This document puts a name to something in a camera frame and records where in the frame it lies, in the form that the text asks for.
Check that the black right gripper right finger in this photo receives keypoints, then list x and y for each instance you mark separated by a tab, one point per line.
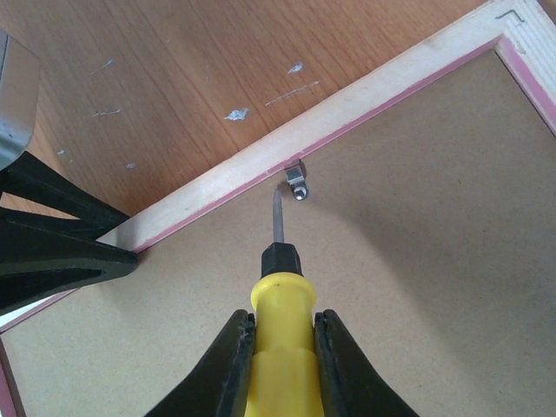
350	386

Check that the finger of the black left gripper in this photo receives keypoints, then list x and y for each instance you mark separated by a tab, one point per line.
33	180
43	255

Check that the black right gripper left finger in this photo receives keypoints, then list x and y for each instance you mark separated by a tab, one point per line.
218	383

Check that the yellow black flathead screwdriver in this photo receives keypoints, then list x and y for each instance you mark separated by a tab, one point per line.
284	378

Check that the pink picture frame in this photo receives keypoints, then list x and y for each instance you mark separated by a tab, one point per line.
429	228

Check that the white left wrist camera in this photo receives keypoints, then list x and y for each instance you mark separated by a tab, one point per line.
20	74

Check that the silver frame turn clip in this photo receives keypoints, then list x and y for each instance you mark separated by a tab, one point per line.
296	178

